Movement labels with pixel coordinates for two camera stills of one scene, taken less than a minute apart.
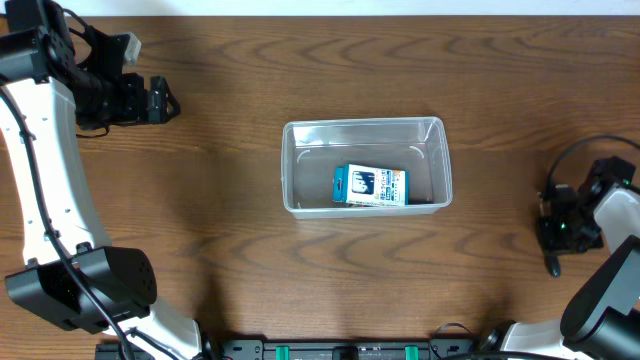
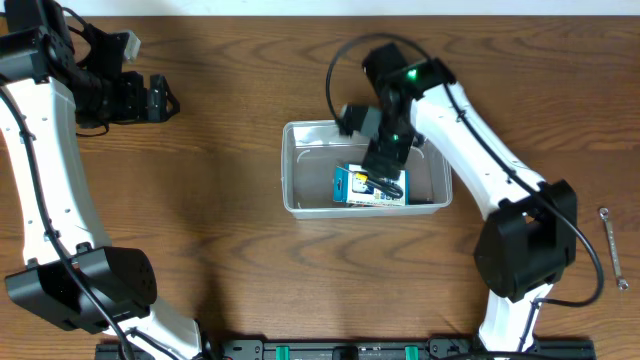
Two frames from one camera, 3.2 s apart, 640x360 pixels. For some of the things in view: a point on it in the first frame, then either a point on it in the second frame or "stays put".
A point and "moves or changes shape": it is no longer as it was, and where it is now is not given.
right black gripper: [554, 245] to [377, 152]
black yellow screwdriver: [553, 264] moves or changes shape
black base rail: [469, 348] stays put
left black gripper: [151, 100] stays put
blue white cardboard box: [367, 185] stays put
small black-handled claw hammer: [421, 201] stays put
